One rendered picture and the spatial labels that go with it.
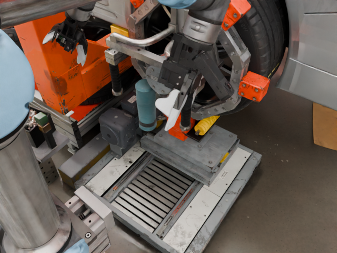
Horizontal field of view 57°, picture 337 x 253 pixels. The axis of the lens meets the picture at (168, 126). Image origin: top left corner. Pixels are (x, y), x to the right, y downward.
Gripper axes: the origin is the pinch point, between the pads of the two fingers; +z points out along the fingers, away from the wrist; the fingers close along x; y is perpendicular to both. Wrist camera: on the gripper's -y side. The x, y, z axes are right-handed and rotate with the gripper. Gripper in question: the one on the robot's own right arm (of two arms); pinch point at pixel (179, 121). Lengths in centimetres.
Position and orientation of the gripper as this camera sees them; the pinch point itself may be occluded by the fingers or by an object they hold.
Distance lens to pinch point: 76.2
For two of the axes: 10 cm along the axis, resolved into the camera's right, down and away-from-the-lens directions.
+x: -3.5, 3.6, -8.7
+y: -8.9, -4.1, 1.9
